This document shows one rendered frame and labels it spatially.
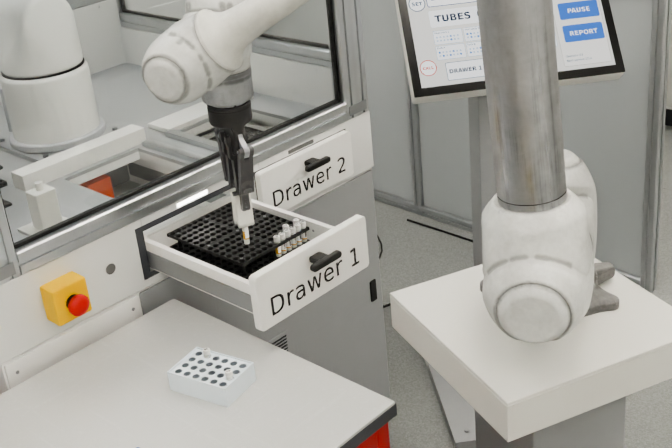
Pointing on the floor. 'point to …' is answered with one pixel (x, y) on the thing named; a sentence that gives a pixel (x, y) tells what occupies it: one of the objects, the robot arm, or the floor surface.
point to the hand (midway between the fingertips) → (242, 206)
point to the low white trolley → (284, 379)
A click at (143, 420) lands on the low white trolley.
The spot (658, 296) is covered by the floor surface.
